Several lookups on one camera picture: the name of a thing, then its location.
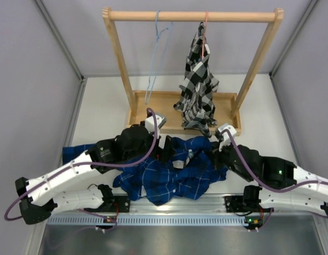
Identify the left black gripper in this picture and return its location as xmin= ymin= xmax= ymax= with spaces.
xmin=124 ymin=126 xmax=176 ymax=164

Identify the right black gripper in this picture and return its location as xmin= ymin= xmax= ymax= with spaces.
xmin=205 ymin=138 xmax=255 ymax=183

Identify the blue plaid shirt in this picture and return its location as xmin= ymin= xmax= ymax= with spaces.
xmin=62 ymin=136 xmax=228 ymax=206

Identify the light blue wire hanger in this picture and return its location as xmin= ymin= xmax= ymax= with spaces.
xmin=144 ymin=10 xmax=173 ymax=105

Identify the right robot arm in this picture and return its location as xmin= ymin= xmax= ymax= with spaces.
xmin=211 ymin=142 xmax=328 ymax=219

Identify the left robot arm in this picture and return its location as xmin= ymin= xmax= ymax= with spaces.
xmin=15 ymin=124 xmax=174 ymax=225

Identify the black white plaid shirt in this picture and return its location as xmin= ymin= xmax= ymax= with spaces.
xmin=173 ymin=22 xmax=219 ymax=138

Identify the wooden clothes rack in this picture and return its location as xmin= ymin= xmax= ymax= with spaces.
xmin=102 ymin=7 xmax=284 ymax=134

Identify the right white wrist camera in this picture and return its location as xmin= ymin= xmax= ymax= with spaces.
xmin=215 ymin=123 xmax=237 ymax=151

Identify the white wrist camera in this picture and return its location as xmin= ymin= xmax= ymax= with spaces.
xmin=145 ymin=113 xmax=167 ymax=133
xmin=215 ymin=123 xmax=237 ymax=151

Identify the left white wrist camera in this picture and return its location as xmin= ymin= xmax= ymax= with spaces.
xmin=145 ymin=113 xmax=167 ymax=133

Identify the aluminium mounting rail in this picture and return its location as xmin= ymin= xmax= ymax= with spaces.
xmin=110 ymin=193 xmax=324 ymax=214

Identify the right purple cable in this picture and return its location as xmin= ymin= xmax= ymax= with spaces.
xmin=222 ymin=129 xmax=328 ymax=192

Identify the purple cable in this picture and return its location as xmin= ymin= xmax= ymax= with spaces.
xmin=222 ymin=129 xmax=328 ymax=192
xmin=4 ymin=107 xmax=157 ymax=221

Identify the perforated cable duct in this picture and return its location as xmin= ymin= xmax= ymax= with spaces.
xmin=47 ymin=214 xmax=248 ymax=226

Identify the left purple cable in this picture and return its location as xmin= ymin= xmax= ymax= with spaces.
xmin=4 ymin=107 xmax=157 ymax=221

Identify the pink wire hanger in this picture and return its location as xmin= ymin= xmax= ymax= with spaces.
xmin=200 ymin=11 xmax=209 ymax=61

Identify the right aluminium frame post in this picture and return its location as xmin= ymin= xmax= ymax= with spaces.
xmin=269 ymin=0 xmax=320 ymax=80

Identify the aluminium frame post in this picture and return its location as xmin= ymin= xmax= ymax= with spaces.
xmin=32 ymin=0 xmax=84 ymax=81
xmin=269 ymin=0 xmax=320 ymax=80

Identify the left aluminium frame post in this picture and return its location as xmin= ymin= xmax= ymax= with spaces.
xmin=32 ymin=0 xmax=84 ymax=81

